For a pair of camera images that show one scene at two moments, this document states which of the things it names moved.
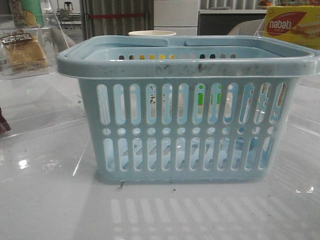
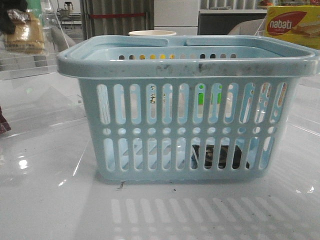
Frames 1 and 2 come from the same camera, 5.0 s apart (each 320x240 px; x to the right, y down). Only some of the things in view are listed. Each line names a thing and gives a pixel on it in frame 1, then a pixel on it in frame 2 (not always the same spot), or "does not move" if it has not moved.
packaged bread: (20, 52) → (27, 38)
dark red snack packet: (4, 126) does not move
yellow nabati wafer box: (299, 24) does not move
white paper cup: (152, 33) does not move
